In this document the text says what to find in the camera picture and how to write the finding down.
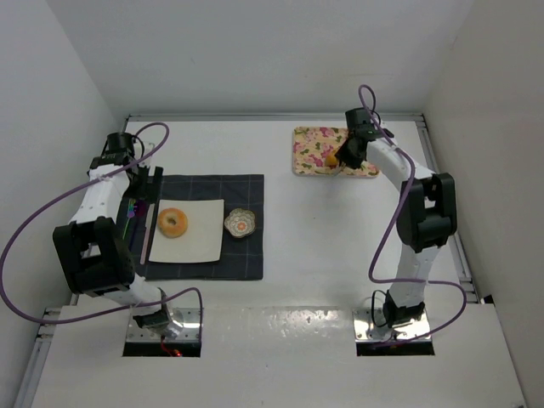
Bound striped long bread roll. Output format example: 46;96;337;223
325;149;339;168

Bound iridescent fork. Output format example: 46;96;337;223
122;199;137;239

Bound sugared donut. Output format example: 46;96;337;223
157;207;188;239

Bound metal bread tongs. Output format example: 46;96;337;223
331;163;345;176

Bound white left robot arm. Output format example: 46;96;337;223
53;133;181;337

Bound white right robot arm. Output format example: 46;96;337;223
336;108;457;327

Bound floral rectangular tray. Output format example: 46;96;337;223
292;126;380;179

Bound white square plate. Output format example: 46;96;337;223
148;200;224;264

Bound small floral dish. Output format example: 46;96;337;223
224;208;257;239

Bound dark checked placemat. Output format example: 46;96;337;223
117;174;264;281

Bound pink handled knife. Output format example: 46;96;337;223
139;204;156;265

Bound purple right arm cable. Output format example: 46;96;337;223
357;83;468;346

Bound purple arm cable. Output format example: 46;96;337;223
357;83;468;346
0;122;203;325

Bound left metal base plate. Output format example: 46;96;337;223
126;308;201;343

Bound metal base plate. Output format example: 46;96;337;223
126;308;201;343
353;308;432;343

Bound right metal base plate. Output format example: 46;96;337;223
353;308;432;343

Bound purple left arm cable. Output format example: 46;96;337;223
0;122;203;325

